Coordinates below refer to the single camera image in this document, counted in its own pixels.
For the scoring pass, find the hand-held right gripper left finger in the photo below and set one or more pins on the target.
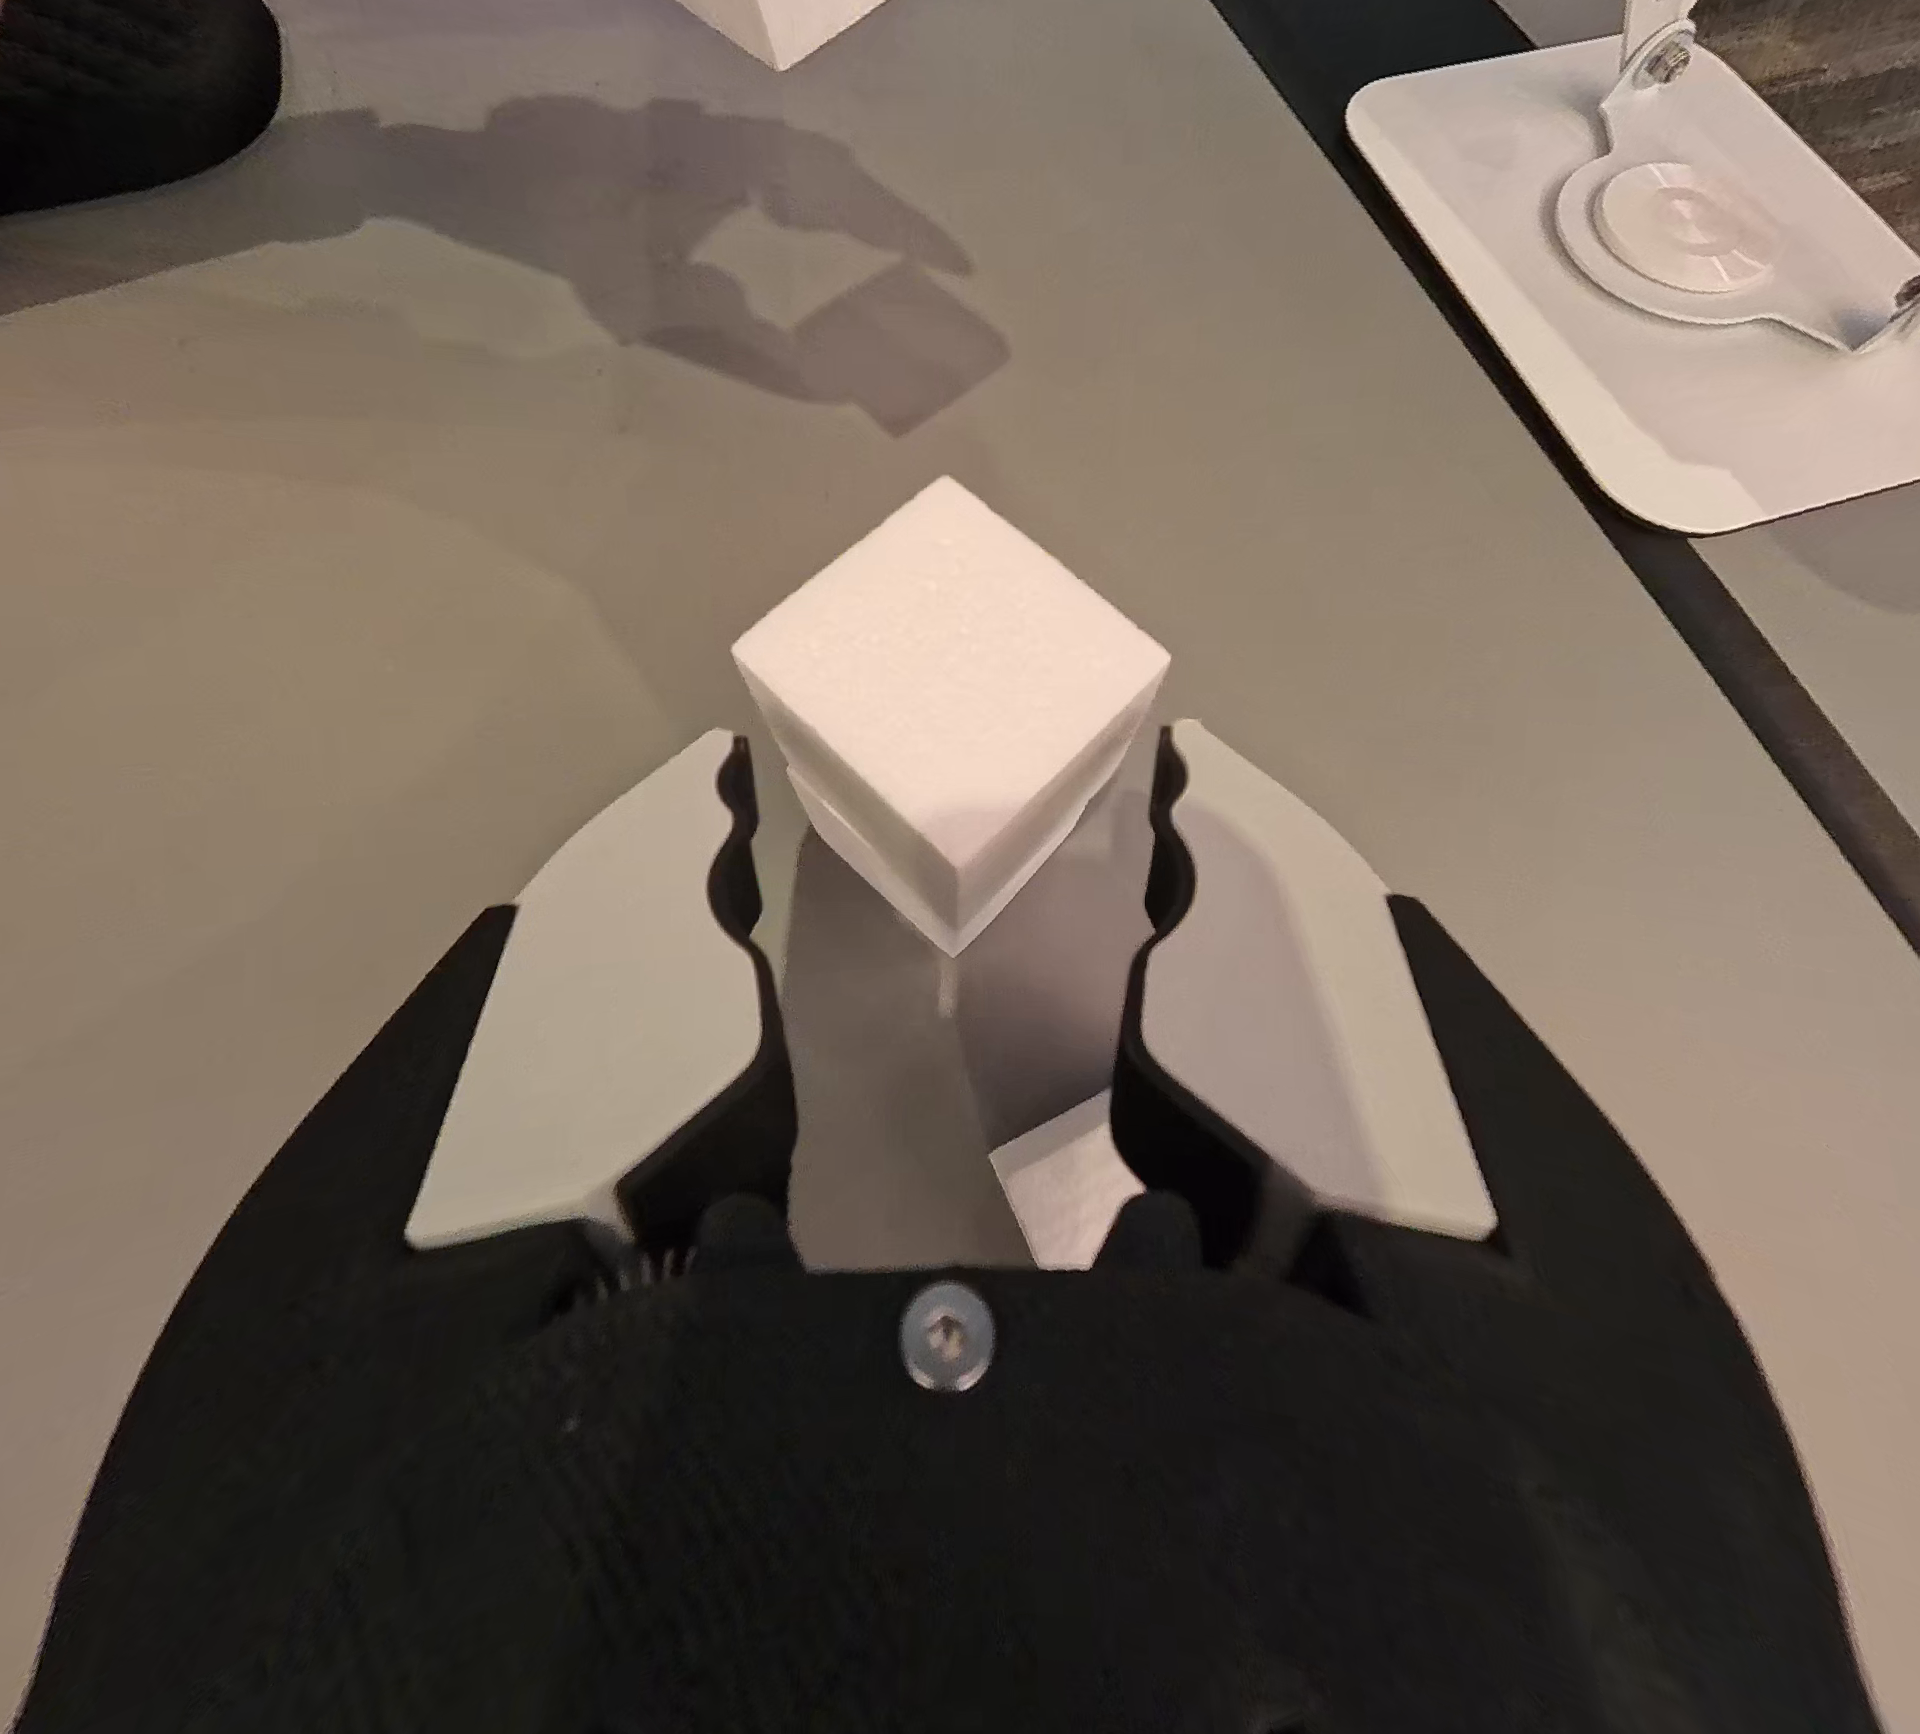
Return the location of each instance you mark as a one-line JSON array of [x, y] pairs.
[[600, 1045]]

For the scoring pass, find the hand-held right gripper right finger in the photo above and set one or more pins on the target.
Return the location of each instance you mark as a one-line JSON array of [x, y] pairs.
[[1321, 1028]]

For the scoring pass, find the black chair armrest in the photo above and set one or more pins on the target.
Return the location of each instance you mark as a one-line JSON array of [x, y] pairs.
[[120, 69]]

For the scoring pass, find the wooden board document stand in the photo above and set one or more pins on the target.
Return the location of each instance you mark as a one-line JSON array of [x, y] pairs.
[[1501, 308]]

